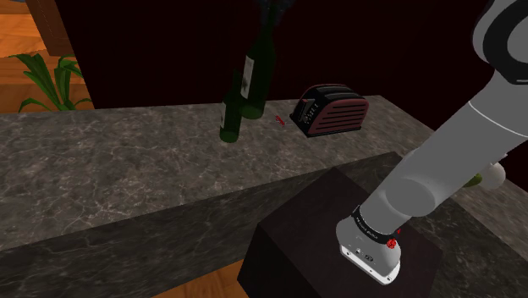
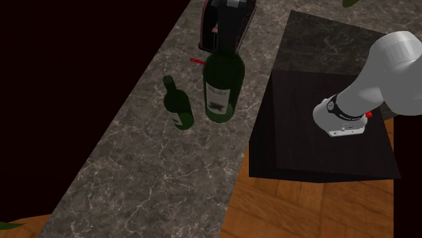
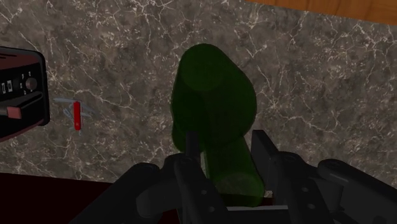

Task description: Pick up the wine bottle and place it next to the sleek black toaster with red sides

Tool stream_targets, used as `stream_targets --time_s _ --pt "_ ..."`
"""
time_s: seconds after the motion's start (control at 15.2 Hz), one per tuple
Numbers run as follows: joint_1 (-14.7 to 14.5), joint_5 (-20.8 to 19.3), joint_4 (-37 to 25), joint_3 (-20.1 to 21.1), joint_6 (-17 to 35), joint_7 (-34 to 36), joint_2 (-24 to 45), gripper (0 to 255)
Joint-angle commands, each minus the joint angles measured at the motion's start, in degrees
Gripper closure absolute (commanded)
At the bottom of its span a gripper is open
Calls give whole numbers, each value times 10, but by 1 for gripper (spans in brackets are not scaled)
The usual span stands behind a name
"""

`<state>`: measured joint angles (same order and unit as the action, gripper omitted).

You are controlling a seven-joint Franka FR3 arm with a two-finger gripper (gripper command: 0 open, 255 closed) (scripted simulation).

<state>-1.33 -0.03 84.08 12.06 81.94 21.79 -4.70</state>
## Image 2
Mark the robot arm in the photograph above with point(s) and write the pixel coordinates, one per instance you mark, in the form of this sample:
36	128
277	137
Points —
379	82

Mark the small green wine bottle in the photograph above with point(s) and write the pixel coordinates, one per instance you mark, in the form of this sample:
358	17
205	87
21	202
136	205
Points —
178	105

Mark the large green wine bottle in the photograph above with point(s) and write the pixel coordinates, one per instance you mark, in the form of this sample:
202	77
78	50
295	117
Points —
221	79

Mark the small red tool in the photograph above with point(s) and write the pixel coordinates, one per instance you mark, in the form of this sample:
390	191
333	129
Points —
197	61

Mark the black and red appliance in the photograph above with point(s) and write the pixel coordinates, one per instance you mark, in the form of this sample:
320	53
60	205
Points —
209	29

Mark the green plant leaf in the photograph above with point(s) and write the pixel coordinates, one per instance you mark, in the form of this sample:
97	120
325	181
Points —
8	225
348	2

